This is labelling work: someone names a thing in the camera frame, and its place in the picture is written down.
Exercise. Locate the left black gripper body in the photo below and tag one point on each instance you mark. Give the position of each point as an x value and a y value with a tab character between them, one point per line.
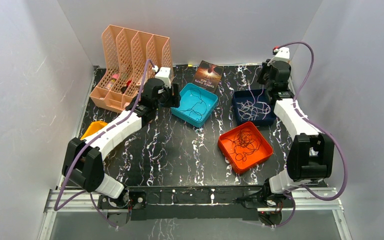
173	96

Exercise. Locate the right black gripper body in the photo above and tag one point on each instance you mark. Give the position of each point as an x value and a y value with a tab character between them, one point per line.
263	78

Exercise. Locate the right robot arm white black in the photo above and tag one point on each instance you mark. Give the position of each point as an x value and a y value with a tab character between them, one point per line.
311	153

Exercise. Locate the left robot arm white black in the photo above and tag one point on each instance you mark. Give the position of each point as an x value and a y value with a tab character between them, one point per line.
83	162

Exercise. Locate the teal square tray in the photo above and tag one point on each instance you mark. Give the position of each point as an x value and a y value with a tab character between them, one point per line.
196	105

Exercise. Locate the navy blue square tray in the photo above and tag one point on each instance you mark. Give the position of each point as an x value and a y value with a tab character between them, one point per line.
252	106

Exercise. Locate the dark book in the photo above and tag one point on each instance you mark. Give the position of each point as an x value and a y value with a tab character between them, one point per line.
208	76

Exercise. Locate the pink bottle in organizer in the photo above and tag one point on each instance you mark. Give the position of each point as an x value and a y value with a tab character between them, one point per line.
111	81

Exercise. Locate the pink plastic file organizer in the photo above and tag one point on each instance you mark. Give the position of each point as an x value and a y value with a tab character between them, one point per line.
126	51

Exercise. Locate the yellow small bin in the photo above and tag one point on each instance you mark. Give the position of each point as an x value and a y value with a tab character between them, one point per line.
94	127

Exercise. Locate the orange square tray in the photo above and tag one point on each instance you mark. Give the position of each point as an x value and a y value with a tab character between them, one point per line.
244	147

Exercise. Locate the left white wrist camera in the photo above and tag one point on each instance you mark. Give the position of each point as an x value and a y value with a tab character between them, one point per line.
165	74

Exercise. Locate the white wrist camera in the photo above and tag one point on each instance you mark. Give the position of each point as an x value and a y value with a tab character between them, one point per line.
280	54
165	74

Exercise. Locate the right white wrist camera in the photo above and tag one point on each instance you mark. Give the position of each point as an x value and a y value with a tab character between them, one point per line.
280	54

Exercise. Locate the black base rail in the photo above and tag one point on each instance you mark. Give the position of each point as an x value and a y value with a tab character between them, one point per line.
196	202

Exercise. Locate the aluminium frame rail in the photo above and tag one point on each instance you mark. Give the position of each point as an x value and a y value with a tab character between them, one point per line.
70	190

